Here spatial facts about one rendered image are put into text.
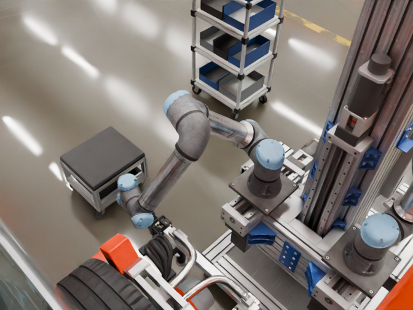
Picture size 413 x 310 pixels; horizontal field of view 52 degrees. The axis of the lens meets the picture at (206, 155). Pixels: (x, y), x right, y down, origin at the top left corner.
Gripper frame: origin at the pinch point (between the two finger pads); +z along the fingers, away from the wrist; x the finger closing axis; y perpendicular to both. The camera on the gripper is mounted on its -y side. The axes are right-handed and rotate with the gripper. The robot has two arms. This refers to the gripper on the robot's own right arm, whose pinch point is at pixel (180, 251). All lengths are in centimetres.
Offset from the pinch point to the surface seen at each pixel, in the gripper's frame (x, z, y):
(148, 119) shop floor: 92, -136, -83
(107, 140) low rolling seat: 39, -110, -49
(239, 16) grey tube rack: 151, -102, -5
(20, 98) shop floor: 34, -226, -83
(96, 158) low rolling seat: 25, -102, -49
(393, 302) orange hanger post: -11, 64, 79
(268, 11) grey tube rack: 164, -88, 0
